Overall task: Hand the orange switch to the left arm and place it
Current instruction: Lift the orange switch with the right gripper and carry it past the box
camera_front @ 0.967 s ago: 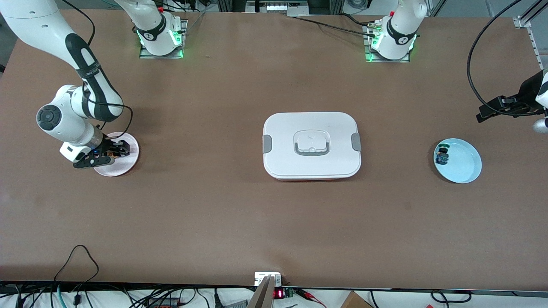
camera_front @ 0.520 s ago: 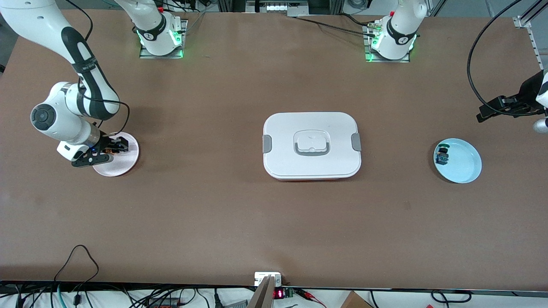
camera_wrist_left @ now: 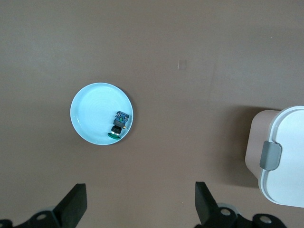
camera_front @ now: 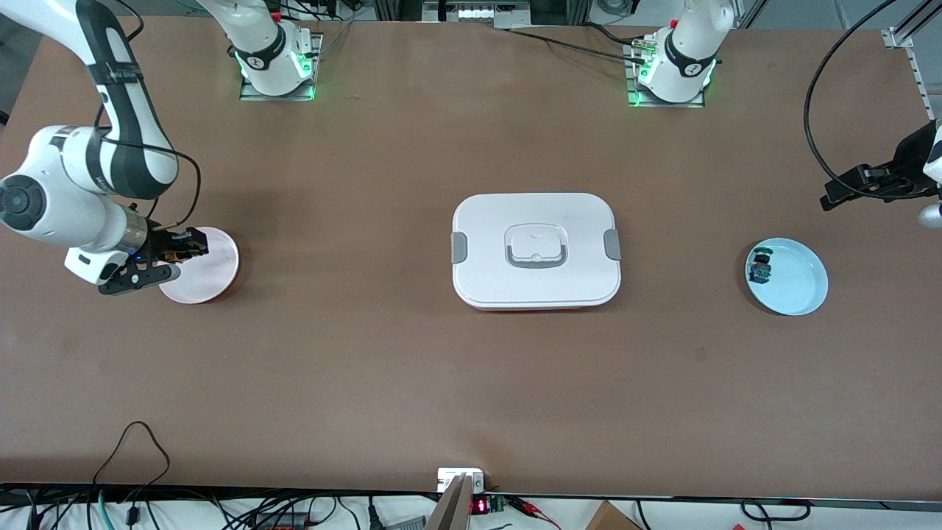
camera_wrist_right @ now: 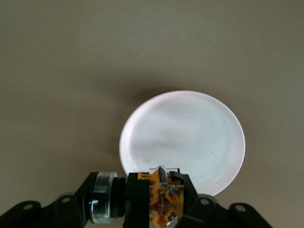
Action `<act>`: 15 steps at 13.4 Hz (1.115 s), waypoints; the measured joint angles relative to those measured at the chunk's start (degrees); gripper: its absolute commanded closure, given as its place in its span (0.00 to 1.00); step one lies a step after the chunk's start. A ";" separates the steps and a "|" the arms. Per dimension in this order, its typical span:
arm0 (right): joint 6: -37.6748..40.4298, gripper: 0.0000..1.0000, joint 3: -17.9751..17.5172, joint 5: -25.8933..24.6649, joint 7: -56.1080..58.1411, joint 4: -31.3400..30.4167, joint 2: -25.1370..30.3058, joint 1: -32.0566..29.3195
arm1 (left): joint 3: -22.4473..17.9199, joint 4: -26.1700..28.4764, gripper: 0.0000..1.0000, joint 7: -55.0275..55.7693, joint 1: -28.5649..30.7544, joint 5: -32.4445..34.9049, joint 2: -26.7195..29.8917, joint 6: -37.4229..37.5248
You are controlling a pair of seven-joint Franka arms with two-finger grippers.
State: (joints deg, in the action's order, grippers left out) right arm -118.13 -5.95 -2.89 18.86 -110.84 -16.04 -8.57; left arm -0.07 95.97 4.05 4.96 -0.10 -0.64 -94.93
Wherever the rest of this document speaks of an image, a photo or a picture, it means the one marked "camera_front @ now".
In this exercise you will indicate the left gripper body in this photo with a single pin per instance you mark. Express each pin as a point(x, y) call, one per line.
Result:
point(907, 160)

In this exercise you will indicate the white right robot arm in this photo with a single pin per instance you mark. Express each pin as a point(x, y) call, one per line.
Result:
point(59, 199)

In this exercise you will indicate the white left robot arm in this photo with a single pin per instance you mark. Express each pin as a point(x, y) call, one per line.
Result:
point(684, 51)

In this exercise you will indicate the white lidded pink box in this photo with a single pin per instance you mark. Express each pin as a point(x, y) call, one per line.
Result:
point(486, 221)

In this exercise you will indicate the brown cardboard box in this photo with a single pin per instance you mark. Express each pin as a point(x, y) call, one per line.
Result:
point(611, 517)

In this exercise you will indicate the white round bowl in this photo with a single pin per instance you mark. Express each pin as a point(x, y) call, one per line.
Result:
point(213, 272)

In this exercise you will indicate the light blue round plate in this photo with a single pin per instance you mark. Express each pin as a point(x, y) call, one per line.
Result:
point(798, 283)

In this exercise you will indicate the silver equipment rack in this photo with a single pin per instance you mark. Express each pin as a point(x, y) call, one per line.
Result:
point(471, 13)

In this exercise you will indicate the red digit display module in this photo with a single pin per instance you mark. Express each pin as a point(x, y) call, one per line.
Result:
point(480, 506)

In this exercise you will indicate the green blue push-button switch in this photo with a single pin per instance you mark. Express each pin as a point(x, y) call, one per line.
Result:
point(761, 266)

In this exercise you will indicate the aluminium frame profile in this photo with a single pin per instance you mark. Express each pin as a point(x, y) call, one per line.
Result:
point(912, 51)

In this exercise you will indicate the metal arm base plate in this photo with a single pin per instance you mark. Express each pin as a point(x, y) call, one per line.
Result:
point(254, 92)
point(639, 99)

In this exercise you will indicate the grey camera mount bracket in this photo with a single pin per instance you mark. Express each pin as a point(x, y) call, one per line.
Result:
point(460, 504)

